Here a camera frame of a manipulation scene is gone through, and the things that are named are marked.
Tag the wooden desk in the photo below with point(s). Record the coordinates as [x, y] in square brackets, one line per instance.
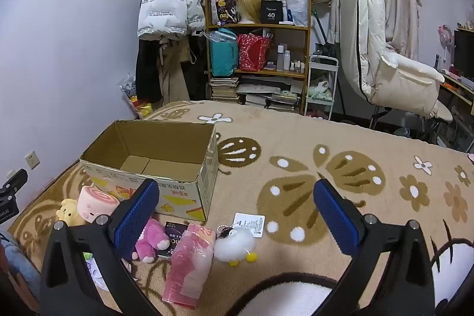
[459, 84]

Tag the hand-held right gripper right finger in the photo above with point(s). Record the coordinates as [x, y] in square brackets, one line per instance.
[335, 216]

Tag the white trolley cart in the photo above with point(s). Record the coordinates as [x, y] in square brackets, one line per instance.
[335, 79]

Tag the yellow bear plush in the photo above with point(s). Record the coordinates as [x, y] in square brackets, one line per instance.
[70, 212]

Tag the person's left forearm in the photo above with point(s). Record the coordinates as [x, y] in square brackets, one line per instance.
[18, 256]

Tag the pink plush toy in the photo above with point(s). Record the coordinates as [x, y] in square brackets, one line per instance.
[152, 238]

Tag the wooden shelf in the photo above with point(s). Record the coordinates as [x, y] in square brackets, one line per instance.
[259, 26]

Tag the blonde wig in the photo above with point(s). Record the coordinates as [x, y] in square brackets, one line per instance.
[247, 3]

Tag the pile of papers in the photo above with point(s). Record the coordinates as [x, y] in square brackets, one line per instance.
[266, 94]

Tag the black pink printed bag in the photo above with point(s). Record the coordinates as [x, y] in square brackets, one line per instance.
[222, 5]

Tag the pile of snack packets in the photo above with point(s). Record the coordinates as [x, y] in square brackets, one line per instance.
[135, 97]

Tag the pink plastic tissue pack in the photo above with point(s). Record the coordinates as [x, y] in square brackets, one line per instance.
[189, 264]

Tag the stack of books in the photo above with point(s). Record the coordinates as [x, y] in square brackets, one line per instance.
[224, 90]

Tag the white recliner chair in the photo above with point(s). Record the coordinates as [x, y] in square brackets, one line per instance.
[370, 42]

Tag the beige butterfly print blanket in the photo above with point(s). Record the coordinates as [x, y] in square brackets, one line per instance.
[333, 138]

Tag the black tissue pack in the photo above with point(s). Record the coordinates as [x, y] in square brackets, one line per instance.
[176, 232]

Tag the black hanging garment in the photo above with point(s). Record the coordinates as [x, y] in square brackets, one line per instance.
[148, 71]

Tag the white plastic bag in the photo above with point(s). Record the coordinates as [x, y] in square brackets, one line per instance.
[298, 1]

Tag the row of cosmetic bottles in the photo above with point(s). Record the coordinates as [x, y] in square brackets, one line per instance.
[284, 58]

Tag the black monitor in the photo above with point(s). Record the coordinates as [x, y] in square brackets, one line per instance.
[464, 53]

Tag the black box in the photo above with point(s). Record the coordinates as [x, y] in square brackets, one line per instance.
[272, 12]

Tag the white wall socket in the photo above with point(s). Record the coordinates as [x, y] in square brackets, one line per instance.
[32, 159]

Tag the printed cardboard box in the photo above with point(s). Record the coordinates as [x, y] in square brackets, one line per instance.
[185, 195]

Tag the pink swirl roll plush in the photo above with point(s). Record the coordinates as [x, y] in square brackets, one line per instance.
[96, 203]

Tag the beige hanging garment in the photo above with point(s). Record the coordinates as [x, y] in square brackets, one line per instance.
[174, 71]

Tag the teal bag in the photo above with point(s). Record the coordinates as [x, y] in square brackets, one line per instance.
[224, 55]

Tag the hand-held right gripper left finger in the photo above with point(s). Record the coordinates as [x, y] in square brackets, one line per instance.
[135, 216]

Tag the red bag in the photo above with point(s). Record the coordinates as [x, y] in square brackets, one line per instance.
[253, 53]

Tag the pink desk fan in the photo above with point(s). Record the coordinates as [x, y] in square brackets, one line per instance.
[446, 42]

